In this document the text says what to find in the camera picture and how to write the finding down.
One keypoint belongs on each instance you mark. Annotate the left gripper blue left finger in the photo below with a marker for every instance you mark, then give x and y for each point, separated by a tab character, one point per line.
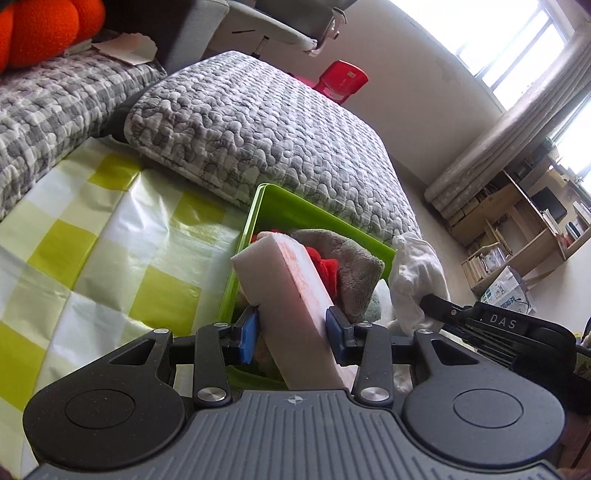
244	335

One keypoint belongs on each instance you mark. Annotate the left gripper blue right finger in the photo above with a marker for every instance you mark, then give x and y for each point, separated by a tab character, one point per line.
341	336

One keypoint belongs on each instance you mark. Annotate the white pink sponge block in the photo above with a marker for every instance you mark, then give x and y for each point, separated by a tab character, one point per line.
293	328

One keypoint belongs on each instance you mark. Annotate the grey plush towel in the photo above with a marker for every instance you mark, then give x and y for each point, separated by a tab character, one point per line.
359	270

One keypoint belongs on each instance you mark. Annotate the white cloth rabbit toy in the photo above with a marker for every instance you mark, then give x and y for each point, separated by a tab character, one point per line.
416	272

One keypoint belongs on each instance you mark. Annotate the white paper shopping bag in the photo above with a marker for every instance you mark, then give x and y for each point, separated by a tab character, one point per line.
508	291

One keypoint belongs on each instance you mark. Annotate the red white plush toy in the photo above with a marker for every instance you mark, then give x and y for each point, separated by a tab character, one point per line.
325	269

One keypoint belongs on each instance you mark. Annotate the wooden desk shelf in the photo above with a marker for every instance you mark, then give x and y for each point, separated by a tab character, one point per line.
527	218

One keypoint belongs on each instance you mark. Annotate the green checkered plastic tablecloth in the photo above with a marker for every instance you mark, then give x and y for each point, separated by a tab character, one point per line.
101	250

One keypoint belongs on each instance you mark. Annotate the grey quilted cushion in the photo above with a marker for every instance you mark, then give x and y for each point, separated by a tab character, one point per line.
231	122

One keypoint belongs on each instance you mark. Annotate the grey floral curtain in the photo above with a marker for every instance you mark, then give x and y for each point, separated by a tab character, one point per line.
550	98

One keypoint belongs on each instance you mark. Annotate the red plastic child chair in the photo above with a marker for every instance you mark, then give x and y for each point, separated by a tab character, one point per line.
339	81

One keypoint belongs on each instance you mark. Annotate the grey checkered sofa cover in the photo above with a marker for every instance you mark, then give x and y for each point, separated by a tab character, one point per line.
50	109

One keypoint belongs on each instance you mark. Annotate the torn white paper piece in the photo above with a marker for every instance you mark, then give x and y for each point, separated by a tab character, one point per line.
133	49

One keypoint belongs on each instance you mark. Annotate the dark grey sofa armrest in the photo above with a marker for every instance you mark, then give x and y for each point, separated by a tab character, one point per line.
181	29

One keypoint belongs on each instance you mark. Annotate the grey office chair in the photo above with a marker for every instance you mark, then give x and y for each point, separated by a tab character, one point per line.
305	25

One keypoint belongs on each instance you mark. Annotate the orange ball plush cushion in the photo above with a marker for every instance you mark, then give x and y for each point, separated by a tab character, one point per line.
33	31

